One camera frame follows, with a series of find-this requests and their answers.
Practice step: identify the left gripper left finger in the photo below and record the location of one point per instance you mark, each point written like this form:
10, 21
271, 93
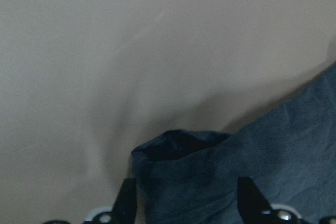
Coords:
125, 206

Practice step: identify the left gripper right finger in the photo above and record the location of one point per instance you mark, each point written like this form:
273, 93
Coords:
252, 205

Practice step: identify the black t-shirt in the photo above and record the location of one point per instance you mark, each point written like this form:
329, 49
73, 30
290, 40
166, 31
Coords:
191, 177

